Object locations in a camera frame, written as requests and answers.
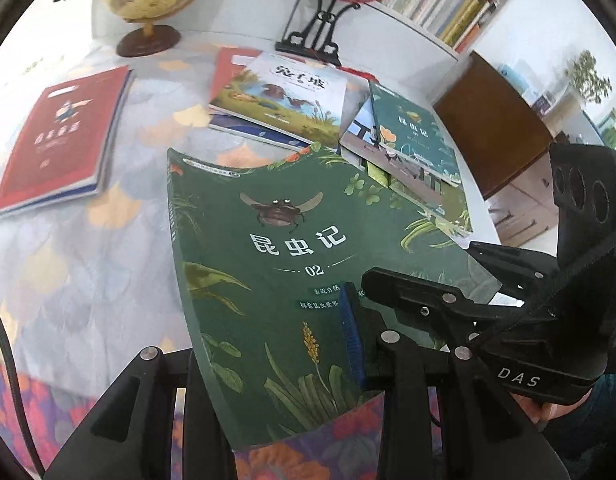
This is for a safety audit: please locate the teal flower print book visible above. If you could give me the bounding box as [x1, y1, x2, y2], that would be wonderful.
[369, 80, 464, 188]

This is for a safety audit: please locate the potted green plant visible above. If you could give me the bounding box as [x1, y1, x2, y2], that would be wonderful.
[570, 49, 615, 107]

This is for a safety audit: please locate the person's right hand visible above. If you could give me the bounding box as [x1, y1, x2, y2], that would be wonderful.
[510, 394, 556, 426]

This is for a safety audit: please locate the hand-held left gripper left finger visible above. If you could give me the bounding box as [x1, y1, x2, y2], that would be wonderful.
[42, 347, 239, 480]

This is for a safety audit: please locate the light blue container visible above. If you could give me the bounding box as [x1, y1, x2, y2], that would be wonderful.
[498, 62, 526, 86]

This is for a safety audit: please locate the light blue illustrated book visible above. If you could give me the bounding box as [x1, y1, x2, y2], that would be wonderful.
[339, 100, 446, 213]

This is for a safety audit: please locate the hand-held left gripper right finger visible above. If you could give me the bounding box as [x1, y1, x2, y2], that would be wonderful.
[338, 285, 571, 480]

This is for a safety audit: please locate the meadow rabbit picture book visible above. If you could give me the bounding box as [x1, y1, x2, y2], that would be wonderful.
[208, 51, 349, 150]

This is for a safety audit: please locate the olive green book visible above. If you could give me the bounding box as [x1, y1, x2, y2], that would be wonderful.
[355, 152, 475, 238]

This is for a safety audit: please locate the white bookcase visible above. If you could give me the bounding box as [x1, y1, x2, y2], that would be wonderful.
[90, 0, 544, 63]

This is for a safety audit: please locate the person's right forearm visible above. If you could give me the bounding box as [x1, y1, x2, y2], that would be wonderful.
[535, 370, 616, 480]

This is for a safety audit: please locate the blue eagle book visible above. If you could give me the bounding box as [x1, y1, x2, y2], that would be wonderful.
[208, 111, 315, 153]

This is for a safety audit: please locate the dark green beetle book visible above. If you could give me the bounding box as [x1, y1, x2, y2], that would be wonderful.
[167, 141, 504, 452]

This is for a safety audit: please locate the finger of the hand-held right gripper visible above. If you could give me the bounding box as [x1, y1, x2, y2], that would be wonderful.
[361, 266, 529, 356]
[464, 240, 560, 307]

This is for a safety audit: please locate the brown wooden cabinet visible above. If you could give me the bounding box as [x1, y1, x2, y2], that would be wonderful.
[432, 50, 564, 248]

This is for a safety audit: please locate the red book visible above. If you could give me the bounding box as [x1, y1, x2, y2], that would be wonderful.
[0, 65, 134, 218]
[210, 47, 265, 107]

